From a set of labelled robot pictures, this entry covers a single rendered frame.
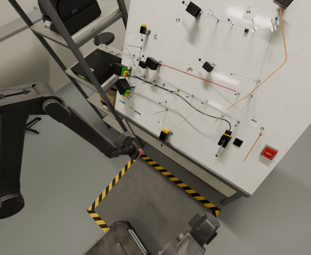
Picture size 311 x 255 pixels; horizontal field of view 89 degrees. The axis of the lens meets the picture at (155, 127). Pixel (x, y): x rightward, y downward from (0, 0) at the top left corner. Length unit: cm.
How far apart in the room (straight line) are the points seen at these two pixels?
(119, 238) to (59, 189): 108
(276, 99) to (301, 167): 153
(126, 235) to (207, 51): 159
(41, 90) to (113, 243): 152
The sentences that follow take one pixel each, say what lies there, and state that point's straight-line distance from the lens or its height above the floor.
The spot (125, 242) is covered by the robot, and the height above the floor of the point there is 24.
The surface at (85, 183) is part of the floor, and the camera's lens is 230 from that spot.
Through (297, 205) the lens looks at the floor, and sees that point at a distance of 221.
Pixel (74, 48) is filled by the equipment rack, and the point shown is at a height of 143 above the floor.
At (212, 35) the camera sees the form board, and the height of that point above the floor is 143.
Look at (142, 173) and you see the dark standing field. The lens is 205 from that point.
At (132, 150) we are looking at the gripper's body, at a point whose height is 115.
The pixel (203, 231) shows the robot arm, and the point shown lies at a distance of 66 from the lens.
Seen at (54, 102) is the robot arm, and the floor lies 165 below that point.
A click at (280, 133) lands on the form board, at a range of 96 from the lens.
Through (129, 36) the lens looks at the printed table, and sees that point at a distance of 131.
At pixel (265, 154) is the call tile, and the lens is 96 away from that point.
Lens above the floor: 192
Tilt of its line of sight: 57 degrees down
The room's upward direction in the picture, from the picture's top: 17 degrees counter-clockwise
